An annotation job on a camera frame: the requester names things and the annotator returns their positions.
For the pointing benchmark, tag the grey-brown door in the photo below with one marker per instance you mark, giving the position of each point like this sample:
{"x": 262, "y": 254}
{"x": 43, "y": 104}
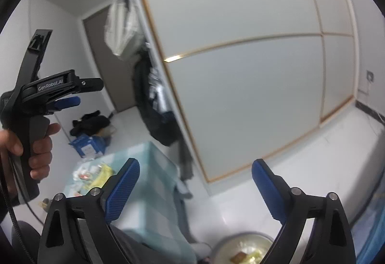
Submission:
{"x": 99, "y": 56}

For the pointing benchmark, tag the black clothes pile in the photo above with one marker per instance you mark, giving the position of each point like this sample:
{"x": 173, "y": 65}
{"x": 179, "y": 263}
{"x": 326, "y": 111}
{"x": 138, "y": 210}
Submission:
{"x": 90, "y": 122}

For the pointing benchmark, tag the grey hanging cloth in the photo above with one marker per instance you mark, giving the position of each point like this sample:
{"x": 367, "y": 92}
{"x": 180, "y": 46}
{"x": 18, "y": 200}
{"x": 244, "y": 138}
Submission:
{"x": 186, "y": 167}

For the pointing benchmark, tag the black hanging coat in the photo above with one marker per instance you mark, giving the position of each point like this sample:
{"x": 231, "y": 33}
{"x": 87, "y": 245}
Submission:
{"x": 159, "y": 128}

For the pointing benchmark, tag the white shoulder bag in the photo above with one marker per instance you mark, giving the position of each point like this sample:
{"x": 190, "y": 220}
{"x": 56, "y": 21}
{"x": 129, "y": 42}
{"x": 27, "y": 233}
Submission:
{"x": 123, "y": 26}

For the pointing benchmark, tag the yellow plastic packet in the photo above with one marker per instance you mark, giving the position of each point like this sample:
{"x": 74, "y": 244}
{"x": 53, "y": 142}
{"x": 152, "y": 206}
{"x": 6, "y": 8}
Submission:
{"x": 102, "y": 175}

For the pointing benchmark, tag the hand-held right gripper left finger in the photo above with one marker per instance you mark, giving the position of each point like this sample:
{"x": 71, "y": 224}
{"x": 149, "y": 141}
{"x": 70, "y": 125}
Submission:
{"x": 121, "y": 188}

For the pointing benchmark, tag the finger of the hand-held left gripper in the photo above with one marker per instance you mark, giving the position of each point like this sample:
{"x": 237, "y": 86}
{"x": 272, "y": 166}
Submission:
{"x": 69, "y": 102}
{"x": 90, "y": 85}

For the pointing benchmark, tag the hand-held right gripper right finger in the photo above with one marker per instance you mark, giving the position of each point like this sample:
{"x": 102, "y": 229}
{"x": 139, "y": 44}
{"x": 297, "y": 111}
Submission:
{"x": 269, "y": 188}

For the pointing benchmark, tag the brown cardboard box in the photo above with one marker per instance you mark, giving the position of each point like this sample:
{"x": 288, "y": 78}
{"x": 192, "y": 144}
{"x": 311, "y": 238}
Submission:
{"x": 109, "y": 131}

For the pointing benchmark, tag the grey round waste bin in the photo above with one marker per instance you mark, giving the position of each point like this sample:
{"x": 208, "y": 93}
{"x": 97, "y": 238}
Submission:
{"x": 240, "y": 240}

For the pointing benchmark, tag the blue floral bedsheet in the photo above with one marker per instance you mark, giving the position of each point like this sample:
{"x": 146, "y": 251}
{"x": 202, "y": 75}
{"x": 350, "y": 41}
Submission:
{"x": 374, "y": 222}

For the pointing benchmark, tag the silver folded umbrella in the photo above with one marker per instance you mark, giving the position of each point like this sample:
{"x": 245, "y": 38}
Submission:
{"x": 159, "y": 95}

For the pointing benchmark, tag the red checked wrapper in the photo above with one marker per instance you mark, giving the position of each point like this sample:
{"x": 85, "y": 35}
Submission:
{"x": 85, "y": 176}

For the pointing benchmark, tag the person's left hand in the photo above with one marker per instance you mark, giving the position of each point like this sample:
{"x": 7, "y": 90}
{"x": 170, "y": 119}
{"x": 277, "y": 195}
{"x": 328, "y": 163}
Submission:
{"x": 42, "y": 155}

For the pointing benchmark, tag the white wardrobe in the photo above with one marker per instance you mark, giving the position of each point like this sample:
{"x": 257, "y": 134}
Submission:
{"x": 240, "y": 86}

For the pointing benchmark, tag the blue cardboard box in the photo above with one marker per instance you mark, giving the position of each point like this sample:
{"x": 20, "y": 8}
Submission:
{"x": 88, "y": 146}

